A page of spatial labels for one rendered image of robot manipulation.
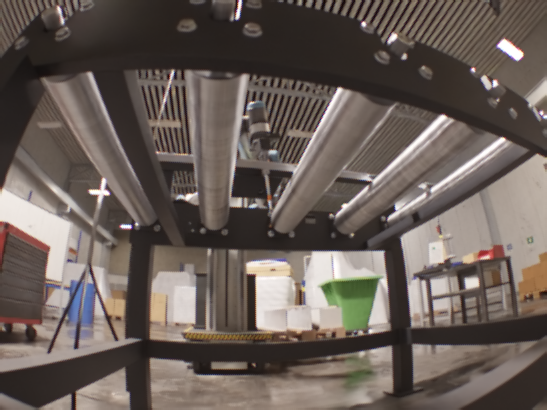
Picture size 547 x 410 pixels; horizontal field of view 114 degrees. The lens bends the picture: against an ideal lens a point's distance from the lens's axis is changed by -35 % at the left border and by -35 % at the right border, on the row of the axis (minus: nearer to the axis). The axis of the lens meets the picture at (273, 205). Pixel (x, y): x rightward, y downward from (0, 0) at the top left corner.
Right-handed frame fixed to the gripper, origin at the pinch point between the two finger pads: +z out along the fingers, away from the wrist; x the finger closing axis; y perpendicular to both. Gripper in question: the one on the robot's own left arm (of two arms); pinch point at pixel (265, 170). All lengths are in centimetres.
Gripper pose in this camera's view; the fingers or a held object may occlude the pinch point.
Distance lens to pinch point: 125.1
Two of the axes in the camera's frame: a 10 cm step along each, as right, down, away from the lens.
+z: 1.4, 9.8, -1.0
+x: 2.4, -1.3, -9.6
